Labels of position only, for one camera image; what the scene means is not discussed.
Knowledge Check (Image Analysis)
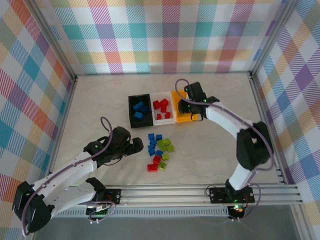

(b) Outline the short black mount plate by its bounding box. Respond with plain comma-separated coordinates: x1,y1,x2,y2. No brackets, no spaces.
103,188,122,205

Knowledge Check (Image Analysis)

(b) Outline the yellow plastic bin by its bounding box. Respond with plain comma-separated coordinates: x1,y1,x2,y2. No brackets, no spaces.
170,89,201,124

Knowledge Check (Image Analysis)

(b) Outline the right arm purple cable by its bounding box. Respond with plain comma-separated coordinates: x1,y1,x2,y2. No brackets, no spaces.
174,78,275,211

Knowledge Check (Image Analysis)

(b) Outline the green circuit board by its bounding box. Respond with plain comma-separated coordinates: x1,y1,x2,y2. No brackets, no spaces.
86,202,113,219

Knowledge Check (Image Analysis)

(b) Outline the black plastic bin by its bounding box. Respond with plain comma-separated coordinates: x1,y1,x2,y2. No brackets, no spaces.
127,93,155,130

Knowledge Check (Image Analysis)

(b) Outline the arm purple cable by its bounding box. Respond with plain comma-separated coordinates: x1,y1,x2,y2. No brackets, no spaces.
21,116,113,237
174,78,275,211

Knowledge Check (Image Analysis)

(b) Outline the plaid cloth backdrop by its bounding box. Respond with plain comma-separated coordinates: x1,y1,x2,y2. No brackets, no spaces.
252,0,320,221
0,0,76,236
37,0,293,76

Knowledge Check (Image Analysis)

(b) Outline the aluminium frame post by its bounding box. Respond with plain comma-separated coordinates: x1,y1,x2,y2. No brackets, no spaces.
249,0,300,78
26,0,78,82

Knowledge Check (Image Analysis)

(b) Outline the wide aluminium base rail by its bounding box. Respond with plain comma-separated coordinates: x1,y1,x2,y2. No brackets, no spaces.
48,183,303,206

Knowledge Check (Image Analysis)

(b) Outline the small lit circuit board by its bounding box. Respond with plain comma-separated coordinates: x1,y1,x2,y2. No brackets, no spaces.
228,204,247,220

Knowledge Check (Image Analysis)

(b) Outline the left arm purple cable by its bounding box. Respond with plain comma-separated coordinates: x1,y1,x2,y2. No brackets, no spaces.
21,116,113,237

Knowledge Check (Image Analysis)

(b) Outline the grey slotted cable duct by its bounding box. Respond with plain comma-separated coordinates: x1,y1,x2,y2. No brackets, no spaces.
53,207,231,218

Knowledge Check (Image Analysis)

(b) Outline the long black mount plate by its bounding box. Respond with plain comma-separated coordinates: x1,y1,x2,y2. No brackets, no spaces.
208,186,256,204

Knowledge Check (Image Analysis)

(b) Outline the white plastic bin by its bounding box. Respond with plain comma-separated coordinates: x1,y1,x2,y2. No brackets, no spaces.
149,91,177,126

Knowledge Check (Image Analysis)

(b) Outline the aluminium table edge rail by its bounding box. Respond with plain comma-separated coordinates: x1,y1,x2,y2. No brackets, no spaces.
247,71,287,185
47,74,78,177

